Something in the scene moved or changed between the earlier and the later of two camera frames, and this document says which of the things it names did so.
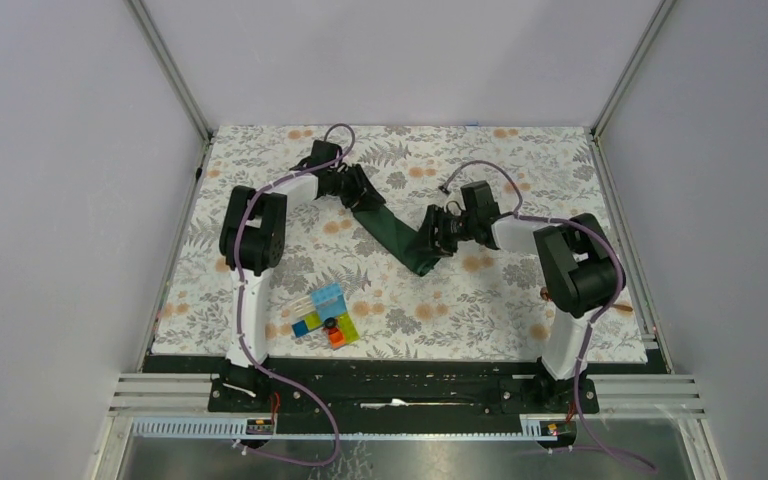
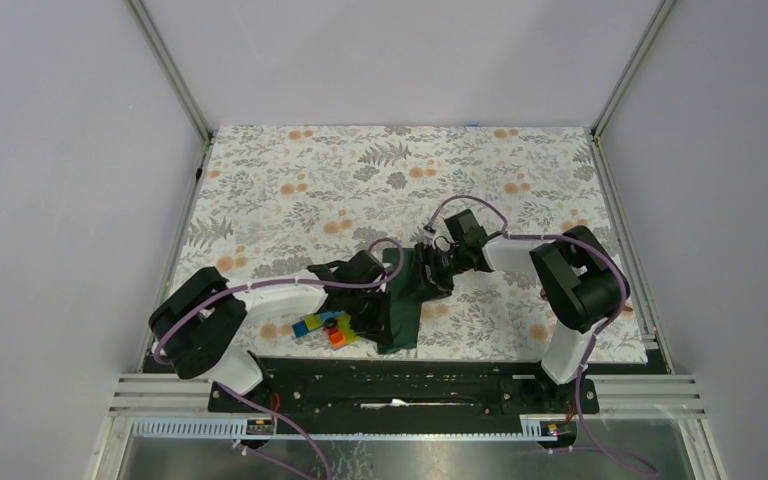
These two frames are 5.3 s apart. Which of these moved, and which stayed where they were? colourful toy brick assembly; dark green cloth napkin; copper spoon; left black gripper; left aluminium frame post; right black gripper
Moved: left black gripper; right black gripper; dark green cloth napkin
Stayed: copper spoon; left aluminium frame post; colourful toy brick assembly
